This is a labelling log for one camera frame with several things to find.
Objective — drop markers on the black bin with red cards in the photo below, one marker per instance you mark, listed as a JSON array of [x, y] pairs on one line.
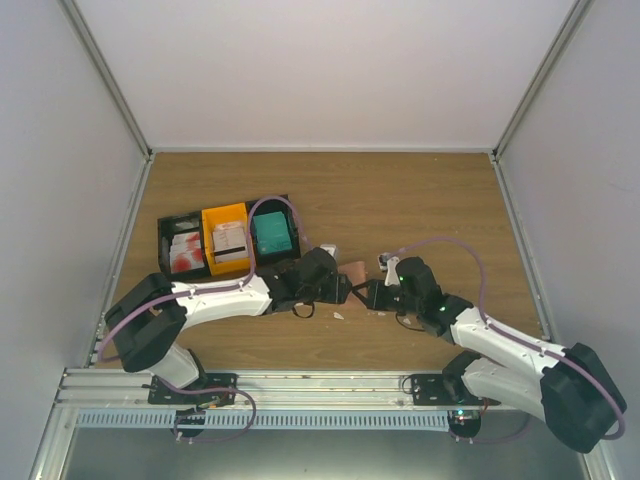
[[167, 228]]

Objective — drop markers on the yellow bin with white cards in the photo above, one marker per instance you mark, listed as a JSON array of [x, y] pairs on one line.
[[210, 218]]

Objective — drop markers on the grey slotted cable duct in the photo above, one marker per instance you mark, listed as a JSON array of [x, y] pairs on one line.
[[269, 419]]

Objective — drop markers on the stack of teal cards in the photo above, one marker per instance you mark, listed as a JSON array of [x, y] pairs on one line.
[[271, 232]]

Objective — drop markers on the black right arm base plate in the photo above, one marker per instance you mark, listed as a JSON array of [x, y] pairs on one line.
[[436, 389]]

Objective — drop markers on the aluminium front rail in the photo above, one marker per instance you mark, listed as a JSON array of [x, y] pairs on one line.
[[303, 390]]

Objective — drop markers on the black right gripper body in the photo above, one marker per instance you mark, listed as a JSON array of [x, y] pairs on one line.
[[409, 305]]

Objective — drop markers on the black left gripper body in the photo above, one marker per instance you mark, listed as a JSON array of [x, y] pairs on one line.
[[335, 295]]

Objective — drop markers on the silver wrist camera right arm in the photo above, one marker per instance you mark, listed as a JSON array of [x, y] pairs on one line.
[[388, 264]]

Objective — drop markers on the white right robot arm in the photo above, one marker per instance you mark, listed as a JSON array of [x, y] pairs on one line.
[[569, 389]]

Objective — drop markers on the stack of white cards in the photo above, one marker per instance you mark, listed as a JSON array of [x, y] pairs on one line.
[[229, 242]]

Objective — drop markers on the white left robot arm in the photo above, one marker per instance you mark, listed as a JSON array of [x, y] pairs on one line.
[[145, 324]]

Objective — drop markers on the stack of red-white cards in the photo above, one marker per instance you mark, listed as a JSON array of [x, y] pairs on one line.
[[185, 253]]

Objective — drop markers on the black bin with teal cards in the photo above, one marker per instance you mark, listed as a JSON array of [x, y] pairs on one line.
[[271, 259]]

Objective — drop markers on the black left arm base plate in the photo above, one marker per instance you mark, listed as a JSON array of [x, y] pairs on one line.
[[161, 394]]

